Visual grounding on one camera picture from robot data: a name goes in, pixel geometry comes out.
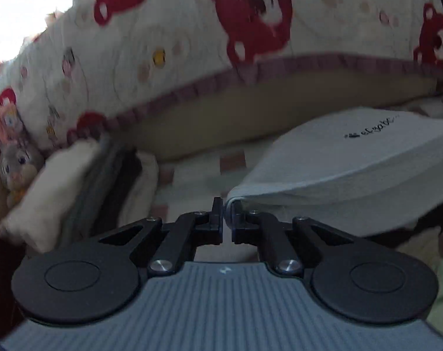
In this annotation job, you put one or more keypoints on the beige mattress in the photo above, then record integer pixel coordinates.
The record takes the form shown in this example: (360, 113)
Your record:
(265, 102)

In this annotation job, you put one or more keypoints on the bear print quilt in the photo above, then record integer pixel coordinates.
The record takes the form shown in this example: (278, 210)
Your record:
(163, 40)

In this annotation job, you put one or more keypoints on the grey folded cloth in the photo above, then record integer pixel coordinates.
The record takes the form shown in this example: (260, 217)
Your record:
(93, 186)

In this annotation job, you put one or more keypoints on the pink plush toy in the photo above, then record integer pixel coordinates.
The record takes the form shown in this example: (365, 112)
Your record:
(7, 120)

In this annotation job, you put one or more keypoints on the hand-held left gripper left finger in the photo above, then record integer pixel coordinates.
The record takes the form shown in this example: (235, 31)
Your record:
(217, 219)

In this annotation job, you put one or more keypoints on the white folded cloth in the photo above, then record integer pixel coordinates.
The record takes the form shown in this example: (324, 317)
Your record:
(53, 193)

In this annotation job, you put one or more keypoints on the light grey printed t-shirt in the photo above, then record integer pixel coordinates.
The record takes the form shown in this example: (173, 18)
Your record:
(338, 164)

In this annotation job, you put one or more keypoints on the dark folded cloth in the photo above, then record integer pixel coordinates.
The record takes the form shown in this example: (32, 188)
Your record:
(124, 186)

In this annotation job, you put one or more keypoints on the checked bed sheet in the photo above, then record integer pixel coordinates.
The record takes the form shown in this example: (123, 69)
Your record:
(196, 182)

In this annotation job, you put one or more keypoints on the grey bunny plush toy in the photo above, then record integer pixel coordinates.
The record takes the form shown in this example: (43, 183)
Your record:
(18, 170)

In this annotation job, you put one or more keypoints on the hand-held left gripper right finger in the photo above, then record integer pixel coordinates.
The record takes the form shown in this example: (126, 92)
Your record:
(237, 223)

